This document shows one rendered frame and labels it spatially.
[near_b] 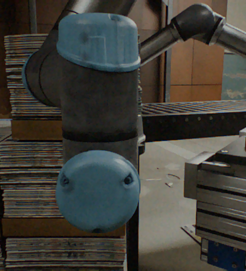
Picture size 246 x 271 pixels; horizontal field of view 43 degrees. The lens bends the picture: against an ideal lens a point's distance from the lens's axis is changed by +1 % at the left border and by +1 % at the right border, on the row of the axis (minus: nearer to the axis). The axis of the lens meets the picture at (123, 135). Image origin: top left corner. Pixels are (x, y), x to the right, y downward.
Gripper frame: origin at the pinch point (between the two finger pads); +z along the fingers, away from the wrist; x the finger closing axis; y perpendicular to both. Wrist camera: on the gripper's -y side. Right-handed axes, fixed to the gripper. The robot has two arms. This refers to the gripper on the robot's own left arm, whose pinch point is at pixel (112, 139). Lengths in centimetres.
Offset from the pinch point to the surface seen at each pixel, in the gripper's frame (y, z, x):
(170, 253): -85, 100, -28
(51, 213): -19.1, 7.7, 14.6
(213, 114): -6, 88, -44
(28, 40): 19.3, 8.3, 17.8
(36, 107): 5.4, 7.2, 16.6
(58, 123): 2.0, 7.3, 12.1
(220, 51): 47, 464, -157
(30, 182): -11.7, 7.9, 19.0
